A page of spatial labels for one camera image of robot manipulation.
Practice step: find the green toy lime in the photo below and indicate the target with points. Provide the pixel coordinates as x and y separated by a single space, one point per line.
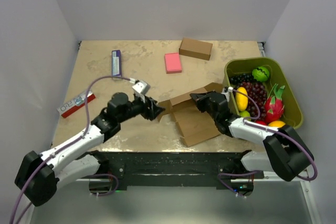
244 114

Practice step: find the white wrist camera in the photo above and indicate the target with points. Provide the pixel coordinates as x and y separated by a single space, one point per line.
140 88
227 91

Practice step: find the red toy apple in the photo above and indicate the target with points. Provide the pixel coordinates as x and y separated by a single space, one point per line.
261 122

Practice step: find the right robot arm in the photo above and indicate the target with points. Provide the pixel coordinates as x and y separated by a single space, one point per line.
286 154

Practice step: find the red white toothpaste box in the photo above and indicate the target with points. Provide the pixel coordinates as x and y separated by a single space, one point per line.
73 105

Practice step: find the red purple toy grapes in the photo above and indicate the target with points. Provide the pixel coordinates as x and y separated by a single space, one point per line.
258 93

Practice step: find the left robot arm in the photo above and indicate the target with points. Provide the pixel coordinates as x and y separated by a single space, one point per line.
38 175

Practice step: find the dark blue toy grapes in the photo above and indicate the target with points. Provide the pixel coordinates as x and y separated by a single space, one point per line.
238 79

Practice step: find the pink toy dragon fruit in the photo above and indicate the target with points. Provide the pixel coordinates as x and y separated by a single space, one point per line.
274 105

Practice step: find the olive green plastic bin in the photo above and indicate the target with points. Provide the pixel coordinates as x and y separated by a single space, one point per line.
292 112

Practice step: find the brown cardboard box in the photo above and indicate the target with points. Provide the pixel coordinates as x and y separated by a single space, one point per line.
194 126
195 49

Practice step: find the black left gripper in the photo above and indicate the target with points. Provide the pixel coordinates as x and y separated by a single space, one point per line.
151 112

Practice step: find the closed brown cardboard box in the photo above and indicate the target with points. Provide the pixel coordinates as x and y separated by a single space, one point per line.
195 49

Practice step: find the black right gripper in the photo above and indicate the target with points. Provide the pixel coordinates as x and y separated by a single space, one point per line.
200 98

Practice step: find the green toy melon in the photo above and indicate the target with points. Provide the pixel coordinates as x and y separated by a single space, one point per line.
261 74

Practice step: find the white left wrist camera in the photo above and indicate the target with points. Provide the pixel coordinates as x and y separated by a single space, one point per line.
140 88

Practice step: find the orange yellow toy fruit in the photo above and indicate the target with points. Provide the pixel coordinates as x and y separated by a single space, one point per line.
277 124

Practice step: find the purple toothpaste box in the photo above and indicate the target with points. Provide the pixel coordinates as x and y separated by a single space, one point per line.
116 68

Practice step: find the pink sticky note pad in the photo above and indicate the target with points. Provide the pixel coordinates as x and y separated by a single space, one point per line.
172 63

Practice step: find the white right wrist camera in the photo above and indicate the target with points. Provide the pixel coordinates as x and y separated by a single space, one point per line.
227 91

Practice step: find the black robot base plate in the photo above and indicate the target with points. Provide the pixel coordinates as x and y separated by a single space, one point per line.
121 170

